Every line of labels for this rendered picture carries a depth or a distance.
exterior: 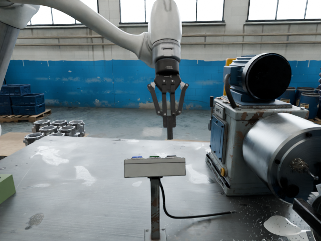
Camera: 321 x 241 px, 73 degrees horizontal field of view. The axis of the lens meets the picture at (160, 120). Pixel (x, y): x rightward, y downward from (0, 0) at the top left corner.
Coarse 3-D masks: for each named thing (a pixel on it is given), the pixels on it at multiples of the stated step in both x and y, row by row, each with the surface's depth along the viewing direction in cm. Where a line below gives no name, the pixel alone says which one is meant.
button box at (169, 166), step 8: (128, 160) 59; (136, 160) 59; (144, 160) 59; (152, 160) 59; (160, 160) 60; (168, 160) 60; (176, 160) 60; (184, 160) 60; (128, 168) 59; (136, 168) 59; (144, 168) 59; (152, 168) 59; (160, 168) 59; (168, 168) 59; (176, 168) 59; (184, 168) 60; (128, 176) 58; (136, 176) 58; (144, 176) 59; (152, 176) 59; (160, 176) 59
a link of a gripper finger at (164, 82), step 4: (164, 80) 65; (164, 84) 65; (164, 88) 65; (164, 92) 64; (164, 96) 65; (164, 100) 65; (164, 104) 64; (164, 108) 64; (164, 112) 64; (164, 116) 64
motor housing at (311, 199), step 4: (312, 192) 49; (316, 192) 49; (312, 196) 49; (316, 196) 47; (320, 196) 46; (308, 200) 50; (312, 200) 49; (316, 200) 48; (320, 200) 48; (312, 204) 48; (316, 204) 48; (320, 204) 48; (316, 208) 49; (320, 208) 49; (320, 212) 49; (312, 232) 48; (312, 236) 48; (316, 236) 48; (316, 240) 48; (320, 240) 48
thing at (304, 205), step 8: (296, 200) 50; (304, 200) 50; (296, 208) 50; (304, 208) 47; (312, 208) 47; (304, 216) 47; (312, 216) 45; (320, 216) 45; (312, 224) 45; (320, 224) 43; (320, 232) 43
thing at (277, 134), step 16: (256, 128) 73; (272, 128) 67; (288, 128) 62; (304, 128) 59; (320, 128) 59; (256, 144) 69; (272, 144) 62; (288, 144) 59; (304, 144) 59; (320, 144) 59; (256, 160) 68; (272, 160) 60; (288, 160) 60; (304, 160) 60; (320, 160) 61; (272, 176) 62; (288, 176) 62; (304, 176) 62; (320, 176) 62; (272, 192) 64; (288, 192) 62; (304, 192) 63
